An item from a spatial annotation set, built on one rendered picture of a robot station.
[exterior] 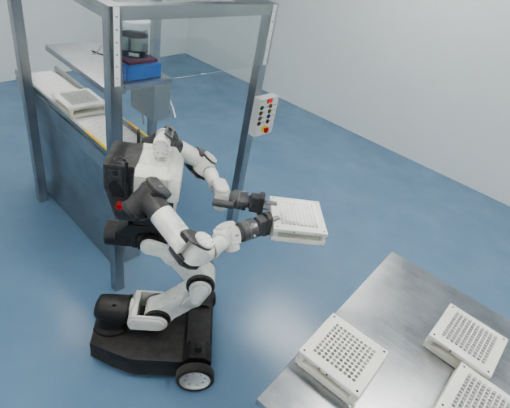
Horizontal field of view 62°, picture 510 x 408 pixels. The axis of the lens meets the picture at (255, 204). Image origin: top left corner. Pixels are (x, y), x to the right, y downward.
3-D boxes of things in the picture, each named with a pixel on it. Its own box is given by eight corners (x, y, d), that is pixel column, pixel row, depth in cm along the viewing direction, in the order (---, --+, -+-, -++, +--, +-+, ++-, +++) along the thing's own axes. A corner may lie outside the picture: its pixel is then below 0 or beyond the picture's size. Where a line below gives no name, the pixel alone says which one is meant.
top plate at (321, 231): (317, 204, 207) (318, 201, 205) (327, 237, 187) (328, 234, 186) (268, 198, 203) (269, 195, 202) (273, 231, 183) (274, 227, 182)
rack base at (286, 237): (315, 212, 209) (316, 208, 208) (324, 245, 190) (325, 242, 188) (266, 206, 206) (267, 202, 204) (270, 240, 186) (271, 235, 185)
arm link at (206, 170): (213, 196, 208) (203, 174, 222) (227, 181, 205) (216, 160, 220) (197, 185, 201) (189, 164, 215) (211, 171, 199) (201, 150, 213)
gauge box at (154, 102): (169, 118, 233) (172, 83, 222) (153, 121, 226) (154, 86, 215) (146, 102, 244) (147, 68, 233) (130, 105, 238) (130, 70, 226)
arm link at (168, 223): (199, 250, 142) (162, 202, 148) (178, 274, 147) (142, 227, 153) (218, 245, 152) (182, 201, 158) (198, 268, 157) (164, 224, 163)
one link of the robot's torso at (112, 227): (103, 251, 193) (102, 220, 183) (109, 232, 203) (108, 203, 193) (165, 257, 197) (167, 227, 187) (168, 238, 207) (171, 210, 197)
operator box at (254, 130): (271, 132, 287) (279, 95, 272) (253, 138, 276) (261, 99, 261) (265, 128, 290) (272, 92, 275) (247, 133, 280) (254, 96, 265)
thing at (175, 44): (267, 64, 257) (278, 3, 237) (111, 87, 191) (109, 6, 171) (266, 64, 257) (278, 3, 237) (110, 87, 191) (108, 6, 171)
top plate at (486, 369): (506, 342, 171) (508, 339, 169) (488, 380, 154) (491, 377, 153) (448, 305, 182) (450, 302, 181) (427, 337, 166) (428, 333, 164)
